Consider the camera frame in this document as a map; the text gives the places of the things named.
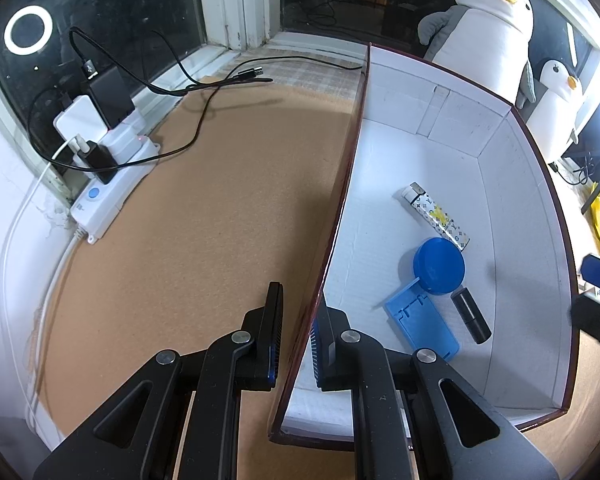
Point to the small penguin plush toy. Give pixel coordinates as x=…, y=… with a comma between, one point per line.
x=550, y=110

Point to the large penguin plush toy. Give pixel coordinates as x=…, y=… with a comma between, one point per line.
x=480, y=25

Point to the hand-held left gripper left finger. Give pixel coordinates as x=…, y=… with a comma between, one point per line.
x=275, y=330

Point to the blue plastic holder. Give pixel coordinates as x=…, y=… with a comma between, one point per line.
x=422, y=325

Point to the blue round lid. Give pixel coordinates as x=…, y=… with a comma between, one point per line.
x=437, y=265

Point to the black power adapter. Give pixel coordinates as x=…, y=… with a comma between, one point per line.
x=110, y=100

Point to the white charger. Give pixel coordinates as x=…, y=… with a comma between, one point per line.
x=80, y=117

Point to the white cardboard box red outside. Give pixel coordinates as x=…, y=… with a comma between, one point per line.
x=380, y=170

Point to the black cylinder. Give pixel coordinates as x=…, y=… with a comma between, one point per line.
x=470, y=315

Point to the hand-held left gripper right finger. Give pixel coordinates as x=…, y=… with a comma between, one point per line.
x=322, y=355

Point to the white patterned lighter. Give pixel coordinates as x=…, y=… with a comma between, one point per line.
x=435, y=215

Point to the checked cloth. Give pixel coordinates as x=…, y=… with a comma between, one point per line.
x=320, y=77

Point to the black charger plug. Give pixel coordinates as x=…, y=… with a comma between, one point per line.
x=97, y=160

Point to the white power strip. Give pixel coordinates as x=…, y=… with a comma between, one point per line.
x=105, y=200

